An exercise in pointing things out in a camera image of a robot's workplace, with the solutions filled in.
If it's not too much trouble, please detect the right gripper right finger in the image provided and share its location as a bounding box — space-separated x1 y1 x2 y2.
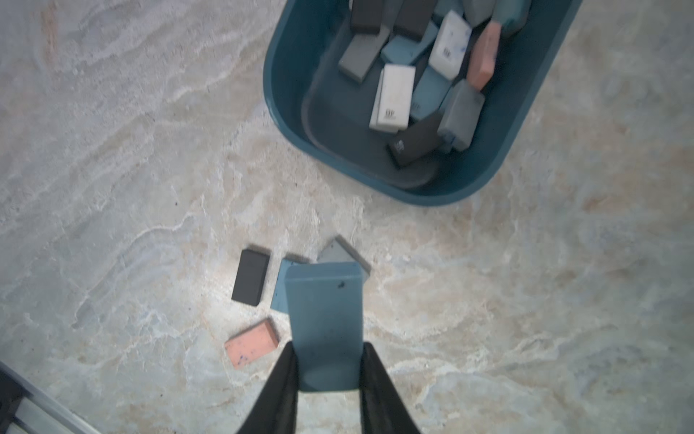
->
360 342 420 434

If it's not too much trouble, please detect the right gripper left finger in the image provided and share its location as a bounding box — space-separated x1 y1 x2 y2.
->
237 341 299 434

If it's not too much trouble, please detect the blue eraser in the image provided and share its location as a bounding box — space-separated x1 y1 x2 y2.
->
270 258 296 314
381 22 438 65
410 66 451 121

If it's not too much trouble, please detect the teal eraser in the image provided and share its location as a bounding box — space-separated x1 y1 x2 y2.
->
285 262 363 392
492 0 531 38

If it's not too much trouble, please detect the black eraser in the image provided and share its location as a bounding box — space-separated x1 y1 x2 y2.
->
393 0 437 42
387 111 444 168
350 0 383 34
231 249 270 307

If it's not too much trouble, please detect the grey eraser top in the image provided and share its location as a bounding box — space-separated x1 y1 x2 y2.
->
317 235 372 282

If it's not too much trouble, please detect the grey eraser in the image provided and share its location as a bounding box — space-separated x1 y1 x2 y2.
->
317 235 372 282
462 0 496 28
437 80 485 153
338 25 390 83

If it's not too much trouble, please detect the white eraser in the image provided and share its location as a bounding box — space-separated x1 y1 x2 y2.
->
369 63 416 133
428 10 473 81

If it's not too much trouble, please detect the grey eraser bottom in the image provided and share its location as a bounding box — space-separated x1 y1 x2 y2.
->
437 80 485 153

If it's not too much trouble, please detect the pink eraser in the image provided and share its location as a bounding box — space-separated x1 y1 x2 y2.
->
466 21 502 92
224 318 279 369

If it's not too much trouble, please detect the teal eraser top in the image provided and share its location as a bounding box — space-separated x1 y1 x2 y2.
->
492 0 531 38

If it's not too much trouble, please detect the dark teal storage box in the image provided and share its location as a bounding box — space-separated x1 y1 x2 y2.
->
264 1 580 207

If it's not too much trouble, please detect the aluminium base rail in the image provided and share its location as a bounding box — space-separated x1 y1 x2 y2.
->
1 363 99 434

